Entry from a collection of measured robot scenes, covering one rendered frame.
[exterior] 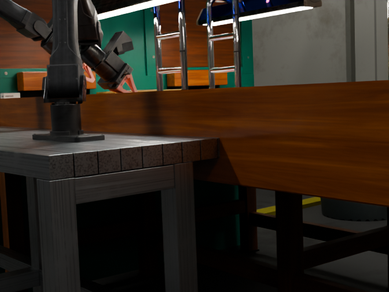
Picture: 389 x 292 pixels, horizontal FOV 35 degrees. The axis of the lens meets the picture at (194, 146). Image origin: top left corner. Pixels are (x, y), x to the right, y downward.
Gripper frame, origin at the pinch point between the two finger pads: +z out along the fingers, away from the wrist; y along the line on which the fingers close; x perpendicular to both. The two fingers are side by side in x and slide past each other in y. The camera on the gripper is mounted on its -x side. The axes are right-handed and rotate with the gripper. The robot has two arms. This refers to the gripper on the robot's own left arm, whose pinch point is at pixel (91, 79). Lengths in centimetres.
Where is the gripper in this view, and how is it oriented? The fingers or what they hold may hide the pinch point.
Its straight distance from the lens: 205.7
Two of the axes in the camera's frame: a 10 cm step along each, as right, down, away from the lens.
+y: -6.1, -0.4, 8.0
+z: 6.3, 5.8, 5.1
